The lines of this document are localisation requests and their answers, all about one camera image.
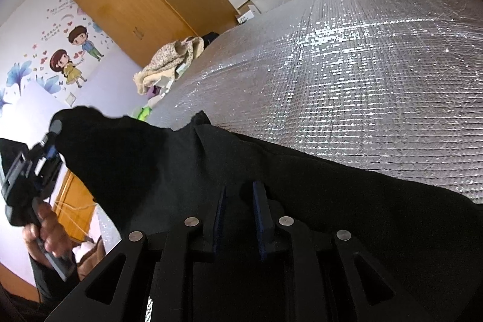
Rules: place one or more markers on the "person's left hand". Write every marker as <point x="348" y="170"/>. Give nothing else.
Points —
<point x="53" y="235"/>

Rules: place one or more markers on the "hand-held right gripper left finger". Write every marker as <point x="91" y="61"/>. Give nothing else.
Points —
<point x="219" y="220"/>

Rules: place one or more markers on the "floral beige blanket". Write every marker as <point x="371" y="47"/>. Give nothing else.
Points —
<point x="166" y="61"/>

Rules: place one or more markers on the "green tissue pack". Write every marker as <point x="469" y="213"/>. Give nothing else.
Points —
<point x="143" y="113"/>

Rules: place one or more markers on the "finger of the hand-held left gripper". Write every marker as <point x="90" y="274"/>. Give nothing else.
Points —
<point x="49" y="148"/>

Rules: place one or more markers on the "black pants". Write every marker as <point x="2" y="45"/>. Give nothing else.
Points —
<point x="188" y="175"/>

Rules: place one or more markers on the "white carton box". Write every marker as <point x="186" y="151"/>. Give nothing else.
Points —
<point x="247" y="12"/>

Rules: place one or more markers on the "cartoon wall sticker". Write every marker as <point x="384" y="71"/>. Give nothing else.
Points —
<point x="68" y="61"/>

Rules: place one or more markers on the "wooden headboard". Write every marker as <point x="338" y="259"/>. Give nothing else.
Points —
<point x="73" y="205"/>

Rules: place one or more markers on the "person's left forearm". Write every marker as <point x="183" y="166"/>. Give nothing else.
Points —
<point x="49" y="284"/>

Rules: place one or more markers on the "silver foil mat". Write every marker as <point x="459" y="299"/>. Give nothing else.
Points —
<point x="339" y="61"/>

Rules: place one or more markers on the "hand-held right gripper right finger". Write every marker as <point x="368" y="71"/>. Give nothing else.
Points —
<point x="259" y="216"/>

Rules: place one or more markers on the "dark cloth bundle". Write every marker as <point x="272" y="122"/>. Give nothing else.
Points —
<point x="210" y="40"/>

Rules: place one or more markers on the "white green medicine box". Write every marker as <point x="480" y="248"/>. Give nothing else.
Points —
<point x="181" y="71"/>

